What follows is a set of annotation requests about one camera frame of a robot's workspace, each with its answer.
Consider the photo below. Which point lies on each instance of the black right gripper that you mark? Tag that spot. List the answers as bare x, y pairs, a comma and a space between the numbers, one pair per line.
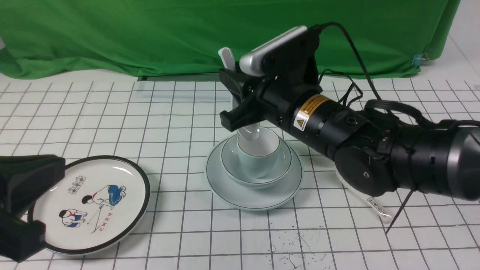
289, 96

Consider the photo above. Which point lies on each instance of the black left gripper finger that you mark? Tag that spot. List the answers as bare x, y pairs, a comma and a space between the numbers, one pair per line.
23, 180

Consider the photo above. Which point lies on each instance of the plain white spoon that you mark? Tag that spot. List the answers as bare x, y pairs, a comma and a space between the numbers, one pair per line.
250, 132

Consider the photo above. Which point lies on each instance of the pale blue cup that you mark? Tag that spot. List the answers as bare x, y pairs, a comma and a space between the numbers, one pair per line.
259, 155

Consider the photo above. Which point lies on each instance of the pale blue bowl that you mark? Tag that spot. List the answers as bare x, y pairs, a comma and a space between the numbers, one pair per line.
231, 163

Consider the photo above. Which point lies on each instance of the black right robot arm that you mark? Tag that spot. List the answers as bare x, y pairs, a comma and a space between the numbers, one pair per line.
386, 146

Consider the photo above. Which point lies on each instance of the white grid tablecloth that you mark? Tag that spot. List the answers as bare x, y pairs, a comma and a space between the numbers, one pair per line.
168, 128

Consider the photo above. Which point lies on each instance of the black-rimmed cartoon plate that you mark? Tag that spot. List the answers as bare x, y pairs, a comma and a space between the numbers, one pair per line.
100, 200

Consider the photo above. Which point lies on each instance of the pale blue plate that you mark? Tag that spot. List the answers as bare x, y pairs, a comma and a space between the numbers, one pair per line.
247, 198

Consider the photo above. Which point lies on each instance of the green backdrop cloth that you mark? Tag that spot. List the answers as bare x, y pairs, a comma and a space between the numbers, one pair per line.
171, 37

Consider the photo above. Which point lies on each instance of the white spoon with label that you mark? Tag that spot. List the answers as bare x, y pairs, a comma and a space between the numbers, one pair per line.
384, 215

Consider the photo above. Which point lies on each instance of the blue binder clip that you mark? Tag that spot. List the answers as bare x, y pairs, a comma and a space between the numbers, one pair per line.
420, 60

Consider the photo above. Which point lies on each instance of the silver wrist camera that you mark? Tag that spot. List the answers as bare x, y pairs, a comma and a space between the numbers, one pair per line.
251, 63

